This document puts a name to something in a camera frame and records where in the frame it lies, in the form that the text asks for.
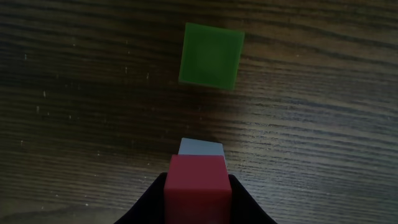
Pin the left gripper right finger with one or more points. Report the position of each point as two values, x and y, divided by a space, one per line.
245 208

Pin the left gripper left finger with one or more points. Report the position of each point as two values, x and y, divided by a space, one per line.
149 207

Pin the red cube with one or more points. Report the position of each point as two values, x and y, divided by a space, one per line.
197 186

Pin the white cube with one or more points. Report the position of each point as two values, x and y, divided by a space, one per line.
200 147

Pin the green cube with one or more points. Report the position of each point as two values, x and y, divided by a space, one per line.
211 56

